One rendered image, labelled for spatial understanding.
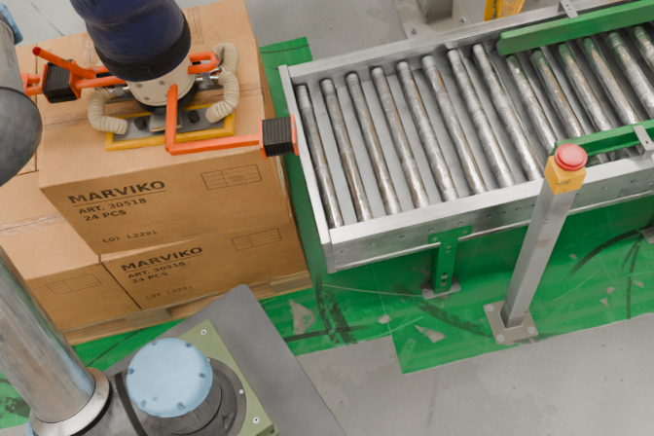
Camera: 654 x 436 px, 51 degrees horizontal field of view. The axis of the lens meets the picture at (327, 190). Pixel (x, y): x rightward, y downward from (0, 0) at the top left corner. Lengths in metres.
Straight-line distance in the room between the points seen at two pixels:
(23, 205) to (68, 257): 0.27
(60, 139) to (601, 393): 1.86
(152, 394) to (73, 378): 0.15
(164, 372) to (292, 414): 0.42
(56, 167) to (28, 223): 0.49
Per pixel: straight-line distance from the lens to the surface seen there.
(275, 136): 1.58
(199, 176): 1.85
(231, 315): 1.78
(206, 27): 2.67
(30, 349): 1.24
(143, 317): 2.60
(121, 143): 1.87
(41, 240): 2.33
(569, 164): 1.63
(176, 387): 1.36
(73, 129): 1.98
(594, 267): 2.70
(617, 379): 2.57
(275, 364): 1.72
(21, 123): 1.08
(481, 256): 2.65
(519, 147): 2.25
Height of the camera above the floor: 2.37
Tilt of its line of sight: 58 degrees down
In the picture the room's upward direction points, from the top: 10 degrees counter-clockwise
